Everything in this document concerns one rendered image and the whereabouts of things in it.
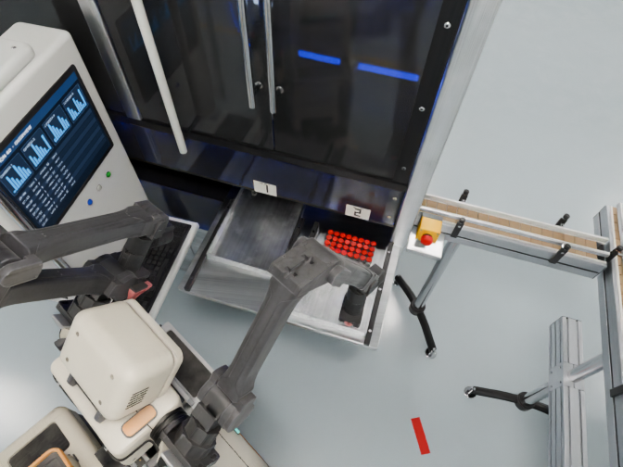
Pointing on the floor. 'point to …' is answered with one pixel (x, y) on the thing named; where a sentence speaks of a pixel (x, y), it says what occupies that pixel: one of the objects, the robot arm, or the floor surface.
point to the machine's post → (445, 110)
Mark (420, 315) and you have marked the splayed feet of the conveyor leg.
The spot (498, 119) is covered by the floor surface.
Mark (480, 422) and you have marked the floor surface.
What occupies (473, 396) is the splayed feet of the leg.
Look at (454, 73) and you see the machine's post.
